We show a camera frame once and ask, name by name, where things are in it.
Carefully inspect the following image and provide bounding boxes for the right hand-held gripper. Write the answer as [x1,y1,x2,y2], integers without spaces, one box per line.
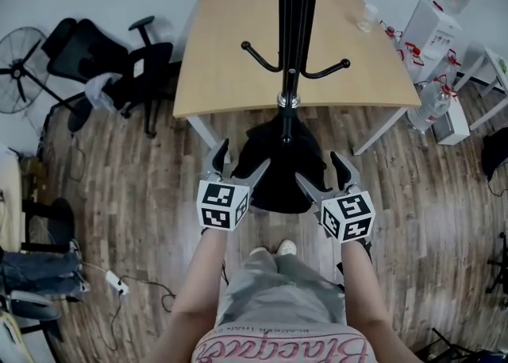
[294,150,377,254]

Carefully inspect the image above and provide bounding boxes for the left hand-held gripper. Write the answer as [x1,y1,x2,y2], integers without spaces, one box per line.
[196,137,272,235]

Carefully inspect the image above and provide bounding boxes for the black backpack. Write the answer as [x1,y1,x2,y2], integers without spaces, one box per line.
[231,117,333,215]

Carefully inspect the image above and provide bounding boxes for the black coat rack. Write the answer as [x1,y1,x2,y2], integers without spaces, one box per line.
[241,0,352,146]

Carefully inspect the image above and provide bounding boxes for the person's right forearm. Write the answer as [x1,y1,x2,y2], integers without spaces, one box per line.
[340,240,422,363]

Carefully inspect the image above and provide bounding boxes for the person's left forearm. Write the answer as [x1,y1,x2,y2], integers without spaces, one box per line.
[150,229,230,363]

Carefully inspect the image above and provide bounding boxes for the person's right white shoe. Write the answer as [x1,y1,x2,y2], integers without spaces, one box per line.
[276,238,298,257]

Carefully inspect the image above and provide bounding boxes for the light wooden table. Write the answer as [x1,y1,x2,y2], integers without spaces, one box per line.
[172,0,422,156]

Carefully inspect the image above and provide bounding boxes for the person's grey trousers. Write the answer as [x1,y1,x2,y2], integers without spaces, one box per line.
[216,252,348,326]

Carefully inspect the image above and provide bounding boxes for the white square box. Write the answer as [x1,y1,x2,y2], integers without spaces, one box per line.
[432,101,471,146]

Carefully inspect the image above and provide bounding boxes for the clear plastic bag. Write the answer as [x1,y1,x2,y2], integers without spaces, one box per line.
[84,71,123,110]

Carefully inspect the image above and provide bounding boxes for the white power strip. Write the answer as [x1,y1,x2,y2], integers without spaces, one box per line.
[106,269,130,296]

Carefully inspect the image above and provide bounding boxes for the clear plastic cup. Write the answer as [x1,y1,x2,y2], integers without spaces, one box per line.
[356,3,380,34]

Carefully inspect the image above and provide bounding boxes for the person's grey printed shirt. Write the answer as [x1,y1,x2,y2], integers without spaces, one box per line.
[190,321,371,363]

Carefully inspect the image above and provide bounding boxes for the white water dispenser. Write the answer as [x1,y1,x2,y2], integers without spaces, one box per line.
[398,0,464,85]

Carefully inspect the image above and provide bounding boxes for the black mesh office chair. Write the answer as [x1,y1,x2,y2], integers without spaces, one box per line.
[41,15,175,140]

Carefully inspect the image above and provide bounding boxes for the black stool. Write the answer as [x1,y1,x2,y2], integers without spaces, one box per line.
[21,197,76,255]

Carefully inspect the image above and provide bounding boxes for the black folding stand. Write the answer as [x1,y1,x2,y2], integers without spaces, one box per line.
[487,232,508,307]

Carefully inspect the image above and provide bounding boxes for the white desk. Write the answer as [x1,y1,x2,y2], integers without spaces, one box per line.
[454,45,508,132]

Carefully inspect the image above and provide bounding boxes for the blue jeans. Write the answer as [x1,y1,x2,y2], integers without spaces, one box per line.
[0,240,90,301]

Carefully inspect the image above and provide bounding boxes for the white board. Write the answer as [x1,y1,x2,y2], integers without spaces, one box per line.
[0,145,23,253]

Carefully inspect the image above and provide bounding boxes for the black standing fan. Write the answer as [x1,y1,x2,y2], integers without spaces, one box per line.
[0,26,93,134]

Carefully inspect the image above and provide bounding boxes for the clear water bottle red handle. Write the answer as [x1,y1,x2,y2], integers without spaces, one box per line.
[379,19,404,43]
[396,41,426,77]
[406,75,458,134]
[439,49,464,89]

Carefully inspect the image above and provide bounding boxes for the black floor cable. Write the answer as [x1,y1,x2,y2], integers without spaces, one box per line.
[110,276,178,351]

